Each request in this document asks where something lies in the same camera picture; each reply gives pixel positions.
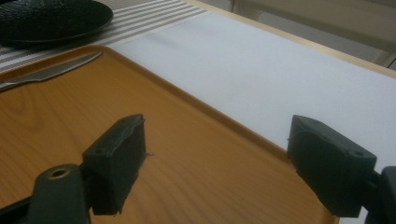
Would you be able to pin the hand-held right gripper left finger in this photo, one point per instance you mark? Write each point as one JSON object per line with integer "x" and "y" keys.
{"x": 115, "y": 161}

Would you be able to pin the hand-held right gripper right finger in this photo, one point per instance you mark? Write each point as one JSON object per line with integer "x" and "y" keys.
{"x": 330, "y": 168}

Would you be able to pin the brown wooden tray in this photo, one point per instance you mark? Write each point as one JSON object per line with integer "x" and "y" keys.
{"x": 186, "y": 174}

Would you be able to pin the silver knife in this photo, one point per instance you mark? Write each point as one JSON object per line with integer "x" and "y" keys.
{"x": 46, "y": 73}

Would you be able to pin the black textured plate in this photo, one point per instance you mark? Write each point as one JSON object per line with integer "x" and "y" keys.
{"x": 46, "y": 18}

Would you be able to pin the light wooden table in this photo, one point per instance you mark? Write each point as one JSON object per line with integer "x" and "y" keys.
{"x": 311, "y": 43}

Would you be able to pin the striped placemat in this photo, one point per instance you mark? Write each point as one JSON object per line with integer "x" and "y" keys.
{"x": 140, "y": 21}

